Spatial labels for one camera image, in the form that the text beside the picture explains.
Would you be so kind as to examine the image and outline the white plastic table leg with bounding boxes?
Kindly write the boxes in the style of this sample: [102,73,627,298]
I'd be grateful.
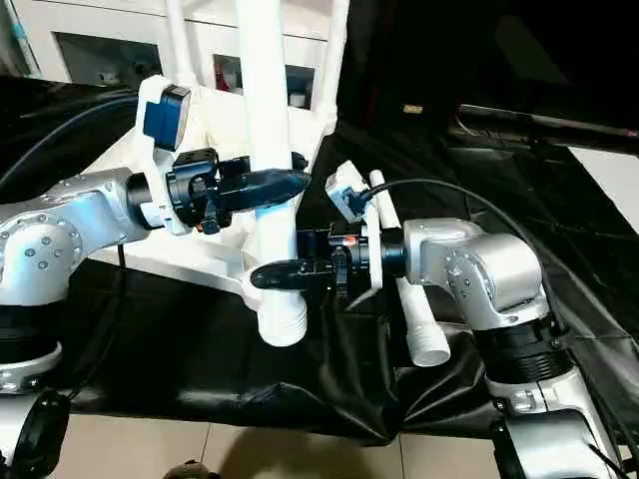
[163,0,201,89]
[367,169,451,368]
[234,0,309,346]
[319,0,350,131]

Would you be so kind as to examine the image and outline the black work mat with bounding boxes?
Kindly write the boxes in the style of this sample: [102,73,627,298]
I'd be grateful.
[0,74,639,443]

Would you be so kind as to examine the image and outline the white glass door cabinet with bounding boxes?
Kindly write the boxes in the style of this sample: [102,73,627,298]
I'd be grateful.
[17,0,335,111]

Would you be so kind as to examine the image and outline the teal and white pole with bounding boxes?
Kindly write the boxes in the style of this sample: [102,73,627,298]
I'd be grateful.
[4,0,41,76]

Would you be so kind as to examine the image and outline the long black rod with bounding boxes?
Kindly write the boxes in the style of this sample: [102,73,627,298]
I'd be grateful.
[456,103,639,144]

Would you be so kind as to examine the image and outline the flat white board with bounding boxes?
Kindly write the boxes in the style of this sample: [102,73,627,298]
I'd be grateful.
[568,147,639,226]

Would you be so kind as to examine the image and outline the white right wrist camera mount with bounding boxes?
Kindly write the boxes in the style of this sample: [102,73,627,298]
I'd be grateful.
[324,162,385,293]

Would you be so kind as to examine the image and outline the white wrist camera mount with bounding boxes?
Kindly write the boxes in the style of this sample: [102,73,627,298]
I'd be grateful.
[324,162,385,293]
[135,74,194,236]

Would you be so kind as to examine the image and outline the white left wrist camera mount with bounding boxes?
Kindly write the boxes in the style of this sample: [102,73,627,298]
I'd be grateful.
[135,74,194,236]

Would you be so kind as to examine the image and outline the black left wrist camera cable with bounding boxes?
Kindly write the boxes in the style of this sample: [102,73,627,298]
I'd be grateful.
[0,97,141,191]

